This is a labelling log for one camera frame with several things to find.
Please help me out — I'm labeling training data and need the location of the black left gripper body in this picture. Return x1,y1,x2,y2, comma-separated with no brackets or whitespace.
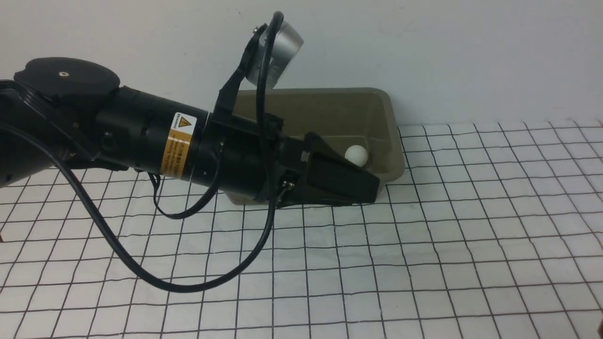
190,112,314,207

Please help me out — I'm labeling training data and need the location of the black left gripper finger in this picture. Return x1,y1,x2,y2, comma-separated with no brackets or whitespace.
278,153,381,208
304,132,355,165

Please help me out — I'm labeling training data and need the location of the plain white ball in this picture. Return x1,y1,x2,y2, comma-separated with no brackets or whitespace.
344,145,369,167

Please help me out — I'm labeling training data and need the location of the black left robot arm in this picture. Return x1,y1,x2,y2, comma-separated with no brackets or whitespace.
1,57,380,208

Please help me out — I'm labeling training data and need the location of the olive green plastic bin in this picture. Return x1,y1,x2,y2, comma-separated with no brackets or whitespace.
226,88,406,205

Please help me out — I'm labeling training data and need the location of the white black-grid tablecloth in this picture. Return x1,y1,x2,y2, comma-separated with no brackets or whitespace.
0,121,603,339

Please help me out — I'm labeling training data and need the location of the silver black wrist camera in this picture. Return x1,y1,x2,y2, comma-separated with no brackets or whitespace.
214,11,304,114

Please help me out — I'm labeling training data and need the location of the black camera cable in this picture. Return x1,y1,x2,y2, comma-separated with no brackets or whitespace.
0,11,285,294

